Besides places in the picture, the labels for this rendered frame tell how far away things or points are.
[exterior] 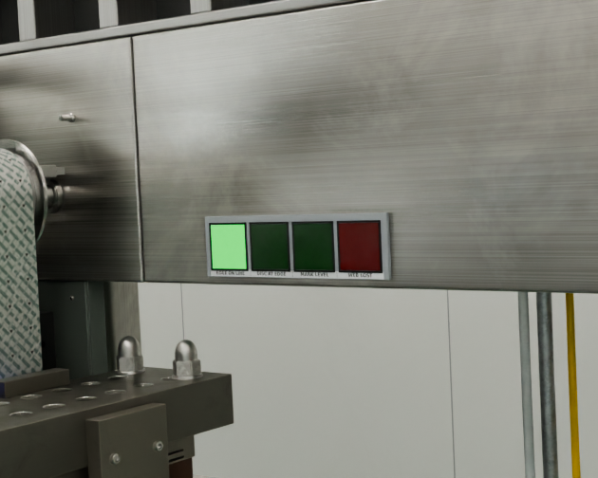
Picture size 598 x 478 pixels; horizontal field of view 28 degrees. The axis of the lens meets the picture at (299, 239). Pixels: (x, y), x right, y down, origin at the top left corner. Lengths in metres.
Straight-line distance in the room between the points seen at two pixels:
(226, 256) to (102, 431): 0.25
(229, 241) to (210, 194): 0.06
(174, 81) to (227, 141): 0.11
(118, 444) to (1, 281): 0.27
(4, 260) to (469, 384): 2.66
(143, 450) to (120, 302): 0.48
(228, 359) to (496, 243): 3.38
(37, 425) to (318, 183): 0.39
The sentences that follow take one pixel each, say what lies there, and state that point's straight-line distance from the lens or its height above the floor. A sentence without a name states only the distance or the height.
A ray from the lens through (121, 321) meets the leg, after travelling 1.75.
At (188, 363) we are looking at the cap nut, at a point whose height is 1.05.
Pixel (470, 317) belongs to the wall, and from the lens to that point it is 3.88.
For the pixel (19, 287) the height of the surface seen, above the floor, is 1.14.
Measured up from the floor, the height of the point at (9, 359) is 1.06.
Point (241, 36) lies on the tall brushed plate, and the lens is 1.35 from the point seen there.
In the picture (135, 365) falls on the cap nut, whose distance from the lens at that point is 1.47.
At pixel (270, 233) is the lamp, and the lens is 1.32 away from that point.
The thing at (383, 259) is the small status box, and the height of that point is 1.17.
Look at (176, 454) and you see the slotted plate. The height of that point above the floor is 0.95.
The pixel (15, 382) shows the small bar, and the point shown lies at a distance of 1.38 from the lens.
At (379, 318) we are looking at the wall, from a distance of 4.07.
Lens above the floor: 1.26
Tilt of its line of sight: 3 degrees down
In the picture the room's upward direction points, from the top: 3 degrees counter-clockwise
